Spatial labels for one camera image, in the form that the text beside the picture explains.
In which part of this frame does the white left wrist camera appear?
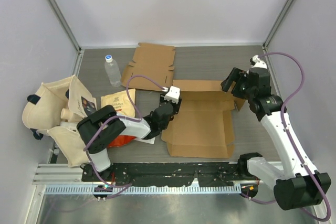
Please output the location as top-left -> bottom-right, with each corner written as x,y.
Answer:
162,86 -> 181,102

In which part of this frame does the clear plastic water bottle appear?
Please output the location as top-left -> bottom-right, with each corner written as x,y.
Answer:
104,55 -> 121,87

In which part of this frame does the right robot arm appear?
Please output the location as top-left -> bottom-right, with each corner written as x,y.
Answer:
221,67 -> 331,210

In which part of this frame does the right aluminium frame post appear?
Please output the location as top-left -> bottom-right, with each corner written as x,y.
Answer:
263,0 -> 296,51

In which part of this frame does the small flat cardboard box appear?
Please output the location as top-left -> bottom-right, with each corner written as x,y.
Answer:
121,42 -> 176,91

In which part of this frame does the large brown cardboard box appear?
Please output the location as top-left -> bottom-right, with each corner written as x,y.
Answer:
161,80 -> 245,159

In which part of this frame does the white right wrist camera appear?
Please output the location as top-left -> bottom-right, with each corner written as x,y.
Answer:
250,55 -> 267,69

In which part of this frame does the cassava chips bag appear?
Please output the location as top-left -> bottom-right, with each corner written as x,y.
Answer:
100,89 -> 135,148

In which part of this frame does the aluminium frame post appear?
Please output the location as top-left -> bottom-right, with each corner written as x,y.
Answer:
263,0 -> 296,51
46,0 -> 83,76

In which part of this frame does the slotted cable duct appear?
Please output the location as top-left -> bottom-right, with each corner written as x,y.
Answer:
45,184 -> 242,195

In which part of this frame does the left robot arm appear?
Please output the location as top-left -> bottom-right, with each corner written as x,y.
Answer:
77,93 -> 182,182

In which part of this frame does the small clear plastic bag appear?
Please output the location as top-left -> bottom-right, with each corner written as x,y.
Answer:
135,137 -> 155,144

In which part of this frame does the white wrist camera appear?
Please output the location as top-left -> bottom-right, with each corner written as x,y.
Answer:
250,55 -> 267,69
162,86 -> 181,102

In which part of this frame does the beige canvas tote bag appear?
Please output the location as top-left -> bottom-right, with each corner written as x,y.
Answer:
22,75 -> 97,167

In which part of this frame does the left aluminium frame post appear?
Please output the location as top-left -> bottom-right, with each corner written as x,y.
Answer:
46,0 -> 83,76

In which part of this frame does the beige bottle in tote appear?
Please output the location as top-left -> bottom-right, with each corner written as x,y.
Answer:
60,109 -> 73,121

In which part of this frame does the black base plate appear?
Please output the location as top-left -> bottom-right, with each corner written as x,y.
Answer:
81,161 -> 260,187

